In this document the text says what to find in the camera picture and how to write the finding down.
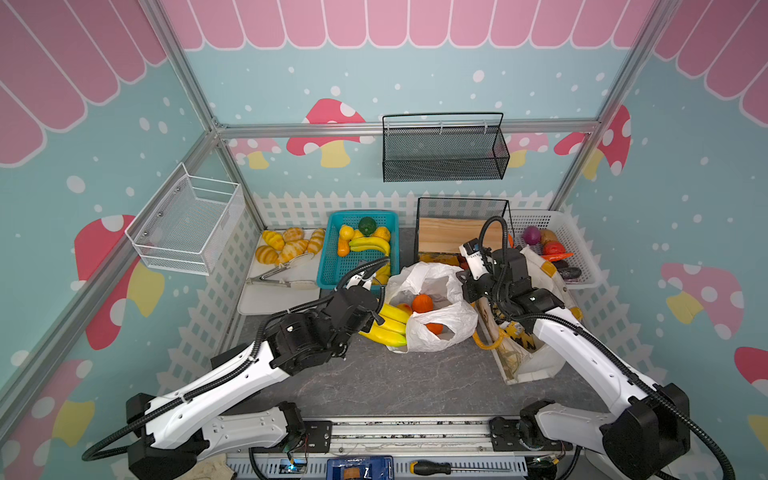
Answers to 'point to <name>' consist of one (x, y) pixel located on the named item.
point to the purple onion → (531, 235)
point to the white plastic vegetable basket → (557, 221)
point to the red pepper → (553, 248)
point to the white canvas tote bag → (526, 357)
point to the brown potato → (547, 235)
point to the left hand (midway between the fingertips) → (362, 297)
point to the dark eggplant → (570, 272)
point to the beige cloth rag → (214, 468)
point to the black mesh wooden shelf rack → (443, 225)
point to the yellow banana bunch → (393, 331)
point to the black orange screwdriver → (427, 467)
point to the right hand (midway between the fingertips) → (458, 272)
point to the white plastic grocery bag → (452, 316)
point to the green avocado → (367, 226)
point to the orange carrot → (556, 256)
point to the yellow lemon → (346, 232)
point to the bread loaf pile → (289, 245)
